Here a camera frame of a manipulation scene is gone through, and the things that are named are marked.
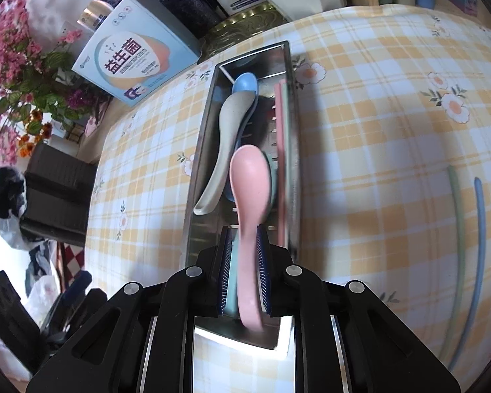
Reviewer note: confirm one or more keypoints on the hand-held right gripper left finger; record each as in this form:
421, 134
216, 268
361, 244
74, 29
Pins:
225, 270

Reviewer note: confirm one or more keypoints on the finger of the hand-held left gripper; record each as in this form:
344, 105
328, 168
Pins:
71, 294
90, 307

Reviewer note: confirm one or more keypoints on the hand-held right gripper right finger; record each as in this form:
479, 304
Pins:
262, 270

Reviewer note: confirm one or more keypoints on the green spoon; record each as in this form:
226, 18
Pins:
230, 290

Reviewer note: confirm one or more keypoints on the stainless steel tray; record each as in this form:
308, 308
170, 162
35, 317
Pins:
206, 233

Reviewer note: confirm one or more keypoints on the pink spoon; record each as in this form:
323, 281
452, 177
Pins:
249, 184

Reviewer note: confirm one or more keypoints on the pink chopstick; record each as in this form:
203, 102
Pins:
280, 151

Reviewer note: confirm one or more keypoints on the beige spoon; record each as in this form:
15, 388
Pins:
233, 123

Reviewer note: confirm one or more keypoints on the blue spoon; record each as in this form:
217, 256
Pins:
245, 84

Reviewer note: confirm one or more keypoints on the white plastic bag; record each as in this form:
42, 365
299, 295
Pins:
43, 299

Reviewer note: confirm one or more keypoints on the black chair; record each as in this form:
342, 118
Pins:
57, 192

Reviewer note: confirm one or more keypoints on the black bag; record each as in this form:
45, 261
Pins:
6, 192

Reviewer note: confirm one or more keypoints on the orange artificial flowers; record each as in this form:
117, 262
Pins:
32, 135

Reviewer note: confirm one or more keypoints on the yellow checkered tablecloth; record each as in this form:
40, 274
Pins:
372, 131

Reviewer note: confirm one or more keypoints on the purple artificial flowers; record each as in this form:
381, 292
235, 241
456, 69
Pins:
84, 98

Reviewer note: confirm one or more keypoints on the green chopstick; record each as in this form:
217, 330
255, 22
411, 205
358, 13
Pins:
460, 233

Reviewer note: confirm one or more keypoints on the blue chopstick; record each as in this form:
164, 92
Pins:
482, 229

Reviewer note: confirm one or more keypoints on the light blue printed box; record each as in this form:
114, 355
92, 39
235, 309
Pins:
139, 53

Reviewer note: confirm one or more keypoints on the gold patterned tin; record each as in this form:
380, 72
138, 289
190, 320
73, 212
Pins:
237, 28

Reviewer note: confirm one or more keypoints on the pink artificial flowers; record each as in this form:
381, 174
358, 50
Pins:
8, 53

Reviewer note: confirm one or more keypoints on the dark blue box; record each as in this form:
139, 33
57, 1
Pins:
192, 12

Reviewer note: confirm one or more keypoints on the silver can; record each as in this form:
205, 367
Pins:
94, 16

